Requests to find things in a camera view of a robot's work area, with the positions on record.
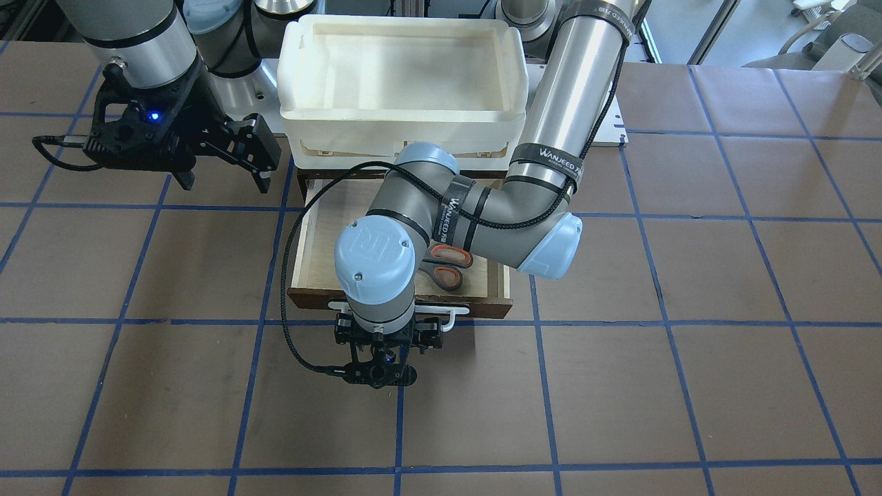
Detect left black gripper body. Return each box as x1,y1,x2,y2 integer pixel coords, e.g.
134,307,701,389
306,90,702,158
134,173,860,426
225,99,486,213
334,313,443,359

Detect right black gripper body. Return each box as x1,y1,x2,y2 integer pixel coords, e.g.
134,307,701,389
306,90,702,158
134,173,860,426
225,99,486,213
172,59,281,173

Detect grey orange scissors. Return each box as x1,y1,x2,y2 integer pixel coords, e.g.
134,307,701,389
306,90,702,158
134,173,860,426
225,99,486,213
418,242,473,291

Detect wooden drawer with white handle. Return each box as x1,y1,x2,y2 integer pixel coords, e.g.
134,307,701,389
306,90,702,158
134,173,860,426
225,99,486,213
287,179,513,320

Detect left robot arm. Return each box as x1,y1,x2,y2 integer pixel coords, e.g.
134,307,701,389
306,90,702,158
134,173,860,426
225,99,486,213
334,1,651,365

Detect white foam tray box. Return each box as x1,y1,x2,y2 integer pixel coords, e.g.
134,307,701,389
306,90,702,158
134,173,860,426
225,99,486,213
277,14,529,172

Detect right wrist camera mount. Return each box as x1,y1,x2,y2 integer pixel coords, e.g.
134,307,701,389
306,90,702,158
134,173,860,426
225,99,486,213
83,63,198,173

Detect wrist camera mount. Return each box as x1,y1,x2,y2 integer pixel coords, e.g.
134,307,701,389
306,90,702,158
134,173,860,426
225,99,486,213
83,63,198,173
343,345,417,389

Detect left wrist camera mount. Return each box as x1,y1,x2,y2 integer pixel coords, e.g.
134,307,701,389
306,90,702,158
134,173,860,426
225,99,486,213
343,345,417,389

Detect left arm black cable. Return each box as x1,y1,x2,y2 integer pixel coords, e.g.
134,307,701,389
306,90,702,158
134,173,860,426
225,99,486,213
279,162,576,376

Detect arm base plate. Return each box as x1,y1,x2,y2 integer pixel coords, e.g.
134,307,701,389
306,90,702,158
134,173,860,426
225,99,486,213
524,59,629,147

